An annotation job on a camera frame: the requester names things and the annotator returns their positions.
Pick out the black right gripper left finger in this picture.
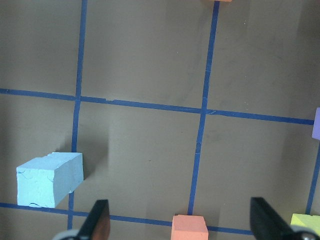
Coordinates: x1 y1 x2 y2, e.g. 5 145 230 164
77 199 110 240

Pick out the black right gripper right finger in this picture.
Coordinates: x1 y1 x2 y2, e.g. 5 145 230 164
250 197 297 240

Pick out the light blue foam block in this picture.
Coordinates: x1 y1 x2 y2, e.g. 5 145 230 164
47 152 84 197

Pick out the yellow foam block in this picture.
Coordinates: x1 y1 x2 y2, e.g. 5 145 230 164
290 213 320 235

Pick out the orange foam block near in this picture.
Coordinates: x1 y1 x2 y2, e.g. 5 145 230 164
170 214 209 240

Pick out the orange foam block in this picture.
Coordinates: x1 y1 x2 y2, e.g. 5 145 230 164
210 0 233 3
170 214 209 240

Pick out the purple foam block right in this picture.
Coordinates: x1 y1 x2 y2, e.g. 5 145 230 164
312 107 320 140

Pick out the orange foam block far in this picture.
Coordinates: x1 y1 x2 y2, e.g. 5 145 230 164
210 0 233 3

